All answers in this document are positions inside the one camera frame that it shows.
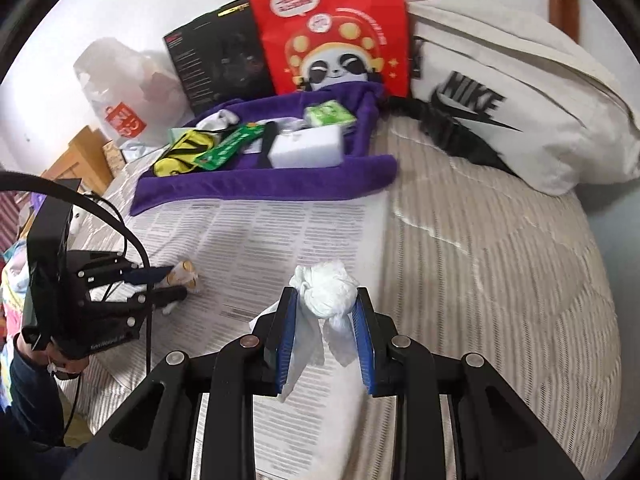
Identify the white plastic bag red label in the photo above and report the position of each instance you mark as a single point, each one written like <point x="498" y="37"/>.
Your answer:
<point x="110" y="80"/>

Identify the yellow pouch with black stripes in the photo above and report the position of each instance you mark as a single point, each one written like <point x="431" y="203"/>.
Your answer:
<point x="175" y="162"/>

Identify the striped grey bed cover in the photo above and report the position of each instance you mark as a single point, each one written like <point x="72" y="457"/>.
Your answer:
<point x="500" y="285"/>

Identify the purple towel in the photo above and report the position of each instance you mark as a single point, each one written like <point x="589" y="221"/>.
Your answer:
<point x="300" y="180"/>

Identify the white tissue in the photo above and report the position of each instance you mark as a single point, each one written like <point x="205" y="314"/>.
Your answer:
<point x="325" y="290"/>

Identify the newspaper sheet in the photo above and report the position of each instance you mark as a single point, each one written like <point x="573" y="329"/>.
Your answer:
<point x="250" y="240"/>

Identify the green snack packet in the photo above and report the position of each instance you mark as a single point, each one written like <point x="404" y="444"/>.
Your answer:
<point x="225" y="150"/>

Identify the red paper bag panda print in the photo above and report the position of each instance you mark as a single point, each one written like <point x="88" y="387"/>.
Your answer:
<point x="280" y="25"/>

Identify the white and mint sock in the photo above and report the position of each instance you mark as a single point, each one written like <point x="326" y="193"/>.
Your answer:
<point x="215" y="120"/>

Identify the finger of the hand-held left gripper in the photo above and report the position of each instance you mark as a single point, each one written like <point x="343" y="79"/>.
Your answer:
<point x="167" y="295"/>
<point x="150" y="275"/>

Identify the white sponge block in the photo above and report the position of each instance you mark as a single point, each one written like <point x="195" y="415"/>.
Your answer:
<point x="305" y="147"/>

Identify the black cardboard box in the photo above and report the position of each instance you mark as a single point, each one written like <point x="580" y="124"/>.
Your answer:
<point x="210" y="60"/>

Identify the person's left hand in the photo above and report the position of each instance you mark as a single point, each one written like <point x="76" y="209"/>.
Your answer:
<point x="65" y="366"/>

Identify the person's left forearm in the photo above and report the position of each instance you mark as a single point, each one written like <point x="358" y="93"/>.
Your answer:
<point x="30" y="410"/>

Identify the frosted clear plastic bag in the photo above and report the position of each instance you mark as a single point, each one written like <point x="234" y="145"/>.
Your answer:
<point x="292" y="125"/>

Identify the white canvas bag black logo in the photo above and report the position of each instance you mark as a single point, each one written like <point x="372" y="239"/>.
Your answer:
<point x="550" y="125"/>

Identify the green tissue pack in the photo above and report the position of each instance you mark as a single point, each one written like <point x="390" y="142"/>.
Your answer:
<point x="330" y="114"/>

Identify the fruit print white packet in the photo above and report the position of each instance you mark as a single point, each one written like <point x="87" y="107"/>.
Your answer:
<point x="186" y="272"/>

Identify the colourful printed cloth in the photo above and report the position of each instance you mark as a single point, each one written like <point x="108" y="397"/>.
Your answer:
<point x="10" y="270"/>

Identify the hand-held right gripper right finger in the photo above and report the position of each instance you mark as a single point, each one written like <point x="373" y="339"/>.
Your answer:
<point x="362" y="350"/>

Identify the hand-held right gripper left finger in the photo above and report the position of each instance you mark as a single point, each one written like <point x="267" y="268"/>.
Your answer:
<point x="287" y="340"/>

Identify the black cloth strip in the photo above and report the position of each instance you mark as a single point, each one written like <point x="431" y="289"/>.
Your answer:
<point x="267" y="145"/>

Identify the wooden cabinet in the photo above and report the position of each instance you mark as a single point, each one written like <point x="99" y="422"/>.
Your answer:
<point x="85" y="160"/>

